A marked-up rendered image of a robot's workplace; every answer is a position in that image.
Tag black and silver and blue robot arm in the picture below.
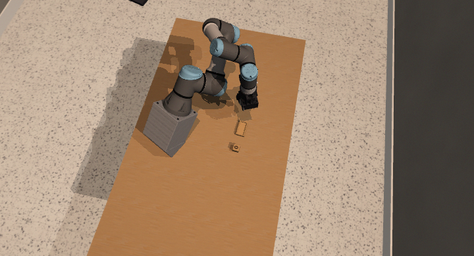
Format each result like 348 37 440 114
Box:
163 18 258 116

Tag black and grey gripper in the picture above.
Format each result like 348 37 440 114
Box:
236 84 259 111

